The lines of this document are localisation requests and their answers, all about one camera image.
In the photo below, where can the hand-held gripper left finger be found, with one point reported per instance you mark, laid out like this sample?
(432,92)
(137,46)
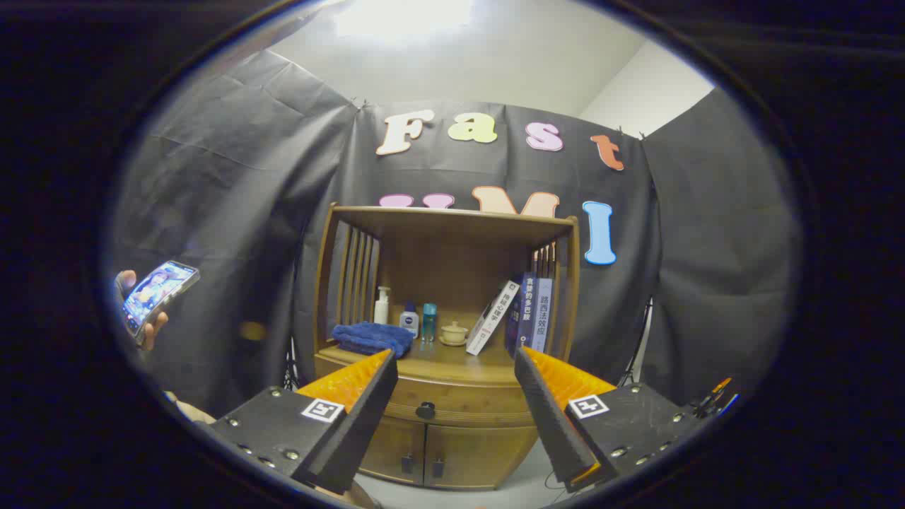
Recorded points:
(360,431)

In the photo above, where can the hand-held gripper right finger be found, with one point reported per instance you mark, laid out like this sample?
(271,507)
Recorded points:
(551,424)

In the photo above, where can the black drawer knob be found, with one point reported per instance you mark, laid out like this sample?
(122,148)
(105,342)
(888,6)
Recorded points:
(425,410)

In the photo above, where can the wooden drawer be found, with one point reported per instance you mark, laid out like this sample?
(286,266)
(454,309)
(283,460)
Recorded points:
(466,404)

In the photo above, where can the wooden cabinet door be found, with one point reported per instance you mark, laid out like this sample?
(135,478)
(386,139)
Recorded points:
(396,452)
(474,456)

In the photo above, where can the wooden countertop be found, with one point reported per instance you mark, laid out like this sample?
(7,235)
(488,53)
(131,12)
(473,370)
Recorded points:
(452,364)

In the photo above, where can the wooden cabinet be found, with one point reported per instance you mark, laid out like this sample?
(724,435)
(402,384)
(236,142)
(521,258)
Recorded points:
(452,276)

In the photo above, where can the blue folded towel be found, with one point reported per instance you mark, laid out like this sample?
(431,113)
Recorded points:
(371,338)

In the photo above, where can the backdrop stand tripod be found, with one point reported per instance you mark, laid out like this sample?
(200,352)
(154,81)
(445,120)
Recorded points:
(290,364)
(640,353)

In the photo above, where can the pale lavender book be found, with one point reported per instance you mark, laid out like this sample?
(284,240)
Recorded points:
(541,314)

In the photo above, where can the dark blue book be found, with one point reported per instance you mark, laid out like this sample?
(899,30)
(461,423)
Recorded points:
(523,311)

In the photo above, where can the white bottle with blue cap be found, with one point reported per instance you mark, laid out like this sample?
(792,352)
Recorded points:
(409,322)

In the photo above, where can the white book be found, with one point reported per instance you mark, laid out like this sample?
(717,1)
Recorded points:
(491,318)

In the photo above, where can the white pump bottle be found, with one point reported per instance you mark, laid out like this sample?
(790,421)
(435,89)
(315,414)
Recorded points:
(382,311)

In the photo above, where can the clear blue bottle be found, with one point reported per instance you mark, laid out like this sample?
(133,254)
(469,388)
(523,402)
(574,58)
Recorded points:
(429,322)

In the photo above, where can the beige lidded teacup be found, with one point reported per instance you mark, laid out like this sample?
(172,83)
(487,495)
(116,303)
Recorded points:
(453,334)

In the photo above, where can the orange and black tool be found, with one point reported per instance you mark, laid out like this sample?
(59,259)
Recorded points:
(714,399)

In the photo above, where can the person's leg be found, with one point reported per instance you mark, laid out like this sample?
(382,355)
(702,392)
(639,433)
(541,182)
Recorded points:
(191,410)

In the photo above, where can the black backdrop cloth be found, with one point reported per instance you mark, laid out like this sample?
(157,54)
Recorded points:
(247,212)

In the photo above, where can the smartphone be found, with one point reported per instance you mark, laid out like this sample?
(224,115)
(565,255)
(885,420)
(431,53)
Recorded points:
(155,290)

